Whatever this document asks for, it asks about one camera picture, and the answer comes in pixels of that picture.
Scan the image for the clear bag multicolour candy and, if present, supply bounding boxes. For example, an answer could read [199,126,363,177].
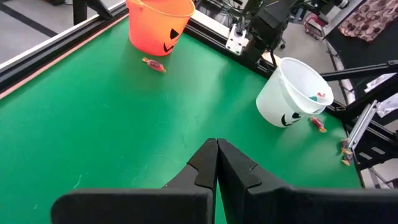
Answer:
[308,91,326,103]

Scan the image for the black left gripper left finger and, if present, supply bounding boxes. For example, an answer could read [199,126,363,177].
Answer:
[51,139,218,224]

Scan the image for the silver metal bar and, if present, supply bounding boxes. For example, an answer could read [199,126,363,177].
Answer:
[346,99,379,150]

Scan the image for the white paper sheet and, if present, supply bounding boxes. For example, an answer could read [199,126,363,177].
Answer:
[376,93,398,118]
[363,73,398,93]

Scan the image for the brown circle patterned cloth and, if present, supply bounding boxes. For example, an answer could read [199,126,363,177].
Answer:
[338,0,398,43]

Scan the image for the yellow dark candy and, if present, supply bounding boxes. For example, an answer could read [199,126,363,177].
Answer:
[340,138,354,156]

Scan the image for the orange jack-o-lantern bucket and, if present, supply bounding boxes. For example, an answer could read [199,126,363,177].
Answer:
[126,0,196,57]

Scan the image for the silver mounting bracket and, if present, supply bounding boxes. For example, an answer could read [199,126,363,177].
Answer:
[225,24,249,56]

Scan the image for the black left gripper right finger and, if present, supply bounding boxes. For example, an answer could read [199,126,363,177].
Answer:
[218,139,398,224]

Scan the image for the white jack-o-lantern bucket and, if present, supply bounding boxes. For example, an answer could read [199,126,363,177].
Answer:
[256,57,335,129]

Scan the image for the green table mat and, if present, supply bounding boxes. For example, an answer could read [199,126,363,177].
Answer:
[0,14,363,224]

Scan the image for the red wire cart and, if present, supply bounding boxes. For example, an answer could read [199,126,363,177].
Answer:
[303,12,327,41]

